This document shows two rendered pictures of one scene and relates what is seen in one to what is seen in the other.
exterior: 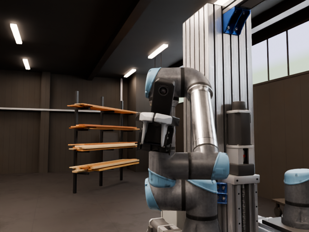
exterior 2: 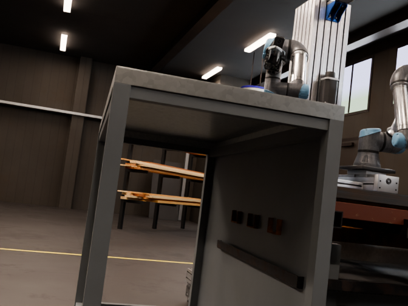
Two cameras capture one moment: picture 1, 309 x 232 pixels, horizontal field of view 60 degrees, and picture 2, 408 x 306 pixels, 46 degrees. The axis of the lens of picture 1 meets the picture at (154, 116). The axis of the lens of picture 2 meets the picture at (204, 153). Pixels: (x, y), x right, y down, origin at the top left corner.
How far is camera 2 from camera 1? 1.73 m
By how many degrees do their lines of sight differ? 4
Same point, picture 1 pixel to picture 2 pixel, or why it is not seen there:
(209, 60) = (311, 39)
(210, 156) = (299, 84)
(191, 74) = (295, 44)
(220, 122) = (314, 86)
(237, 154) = not seen: hidden behind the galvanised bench
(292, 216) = (359, 158)
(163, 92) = (278, 42)
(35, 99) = (65, 97)
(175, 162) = (280, 85)
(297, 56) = not seen: outside the picture
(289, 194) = (360, 144)
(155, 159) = (269, 82)
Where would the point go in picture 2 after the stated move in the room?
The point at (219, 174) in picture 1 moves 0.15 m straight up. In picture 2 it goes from (303, 93) to (306, 64)
